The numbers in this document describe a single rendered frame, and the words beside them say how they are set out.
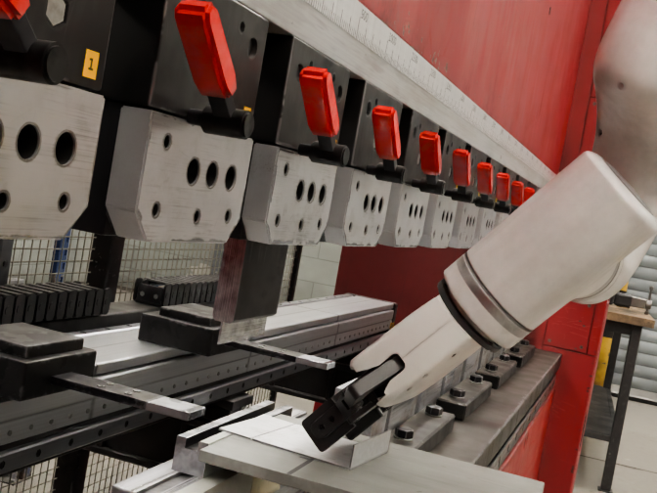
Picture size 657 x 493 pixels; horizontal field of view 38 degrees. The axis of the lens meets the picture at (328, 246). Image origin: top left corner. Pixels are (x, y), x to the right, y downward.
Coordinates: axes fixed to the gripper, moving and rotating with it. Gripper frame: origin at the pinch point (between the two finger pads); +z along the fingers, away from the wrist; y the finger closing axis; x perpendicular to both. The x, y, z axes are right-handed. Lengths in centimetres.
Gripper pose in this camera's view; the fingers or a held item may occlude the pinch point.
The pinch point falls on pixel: (340, 421)
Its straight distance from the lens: 84.9
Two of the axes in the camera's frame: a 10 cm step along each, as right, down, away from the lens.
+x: 5.7, 7.7, -2.9
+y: -4.2, -0.3, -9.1
